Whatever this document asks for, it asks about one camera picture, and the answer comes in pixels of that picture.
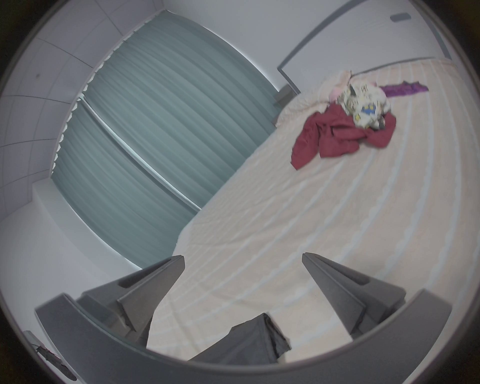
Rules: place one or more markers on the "purple garment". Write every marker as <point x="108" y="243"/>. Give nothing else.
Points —
<point x="403" y="89"/>

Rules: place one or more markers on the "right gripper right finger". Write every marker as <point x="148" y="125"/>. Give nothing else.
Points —
<point x="345" y="292"/>

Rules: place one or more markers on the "cream pillow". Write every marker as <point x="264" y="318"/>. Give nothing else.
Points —
<point x="307" y="103"/>

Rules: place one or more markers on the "pink garment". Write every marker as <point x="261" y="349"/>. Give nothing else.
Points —
<point x="335" y="92"/>

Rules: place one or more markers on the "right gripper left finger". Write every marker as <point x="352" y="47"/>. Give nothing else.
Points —
<point x="150" y="285"/>

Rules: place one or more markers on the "bed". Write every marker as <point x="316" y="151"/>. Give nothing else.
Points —
<point x="318" y="206"/>

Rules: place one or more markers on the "black garment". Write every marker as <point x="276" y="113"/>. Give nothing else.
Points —
<point x="247" y="345"/>

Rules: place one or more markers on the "blue-green curtain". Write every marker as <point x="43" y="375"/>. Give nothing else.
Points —
<point x="180" y="93"/>
<point x="112" y="187"/>

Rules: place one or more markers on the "white printed pyjama top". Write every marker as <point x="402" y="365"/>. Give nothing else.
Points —
<point x="365" y="103"/>

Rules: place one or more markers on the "dark red garment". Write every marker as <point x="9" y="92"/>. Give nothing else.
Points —
<point x="330" y="138"/>

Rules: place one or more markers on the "grey bedside table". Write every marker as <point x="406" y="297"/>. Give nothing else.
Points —
<point x="284" y="96"/>

